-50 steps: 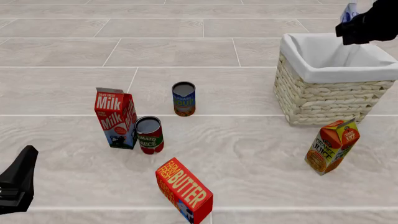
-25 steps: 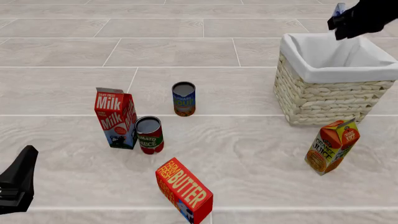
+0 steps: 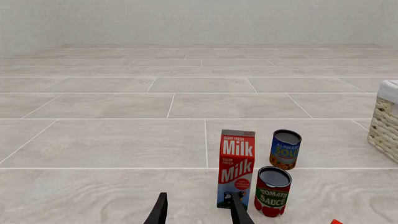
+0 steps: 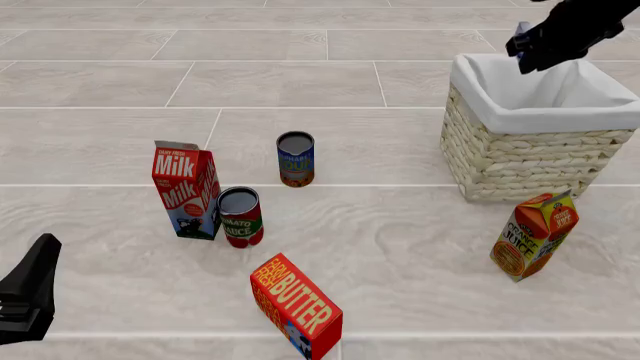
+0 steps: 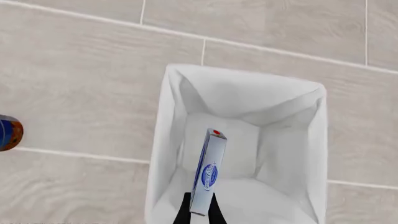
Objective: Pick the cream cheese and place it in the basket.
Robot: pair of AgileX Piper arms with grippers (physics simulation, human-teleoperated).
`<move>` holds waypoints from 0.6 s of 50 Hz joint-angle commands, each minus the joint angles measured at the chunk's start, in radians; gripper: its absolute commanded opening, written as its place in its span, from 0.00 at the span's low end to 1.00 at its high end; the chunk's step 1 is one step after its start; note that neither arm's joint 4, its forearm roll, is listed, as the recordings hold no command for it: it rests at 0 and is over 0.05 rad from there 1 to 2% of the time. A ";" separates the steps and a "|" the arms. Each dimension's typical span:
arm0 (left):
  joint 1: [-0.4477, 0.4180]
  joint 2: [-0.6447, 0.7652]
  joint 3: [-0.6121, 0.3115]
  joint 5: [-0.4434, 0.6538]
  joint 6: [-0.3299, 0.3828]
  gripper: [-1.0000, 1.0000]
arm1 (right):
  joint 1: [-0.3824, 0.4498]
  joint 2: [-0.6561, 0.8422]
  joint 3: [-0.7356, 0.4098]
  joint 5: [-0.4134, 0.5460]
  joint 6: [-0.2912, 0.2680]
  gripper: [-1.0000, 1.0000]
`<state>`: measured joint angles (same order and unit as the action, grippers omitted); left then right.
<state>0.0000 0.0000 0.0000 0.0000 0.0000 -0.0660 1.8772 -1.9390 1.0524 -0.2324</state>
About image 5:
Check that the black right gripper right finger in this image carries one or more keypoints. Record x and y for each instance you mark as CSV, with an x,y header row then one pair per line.
x,y
217,213

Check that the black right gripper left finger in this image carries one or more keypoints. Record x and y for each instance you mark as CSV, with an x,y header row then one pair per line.
x,y
183,212

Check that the white blue cream cheese box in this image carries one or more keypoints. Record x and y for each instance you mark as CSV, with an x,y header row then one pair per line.
x,y
209,168

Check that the white fabric basket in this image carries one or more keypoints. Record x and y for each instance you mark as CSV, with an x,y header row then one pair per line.
x,y
280,149

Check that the blue orange printed tin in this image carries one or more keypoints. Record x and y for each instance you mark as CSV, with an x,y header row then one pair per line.
x,y
9,133

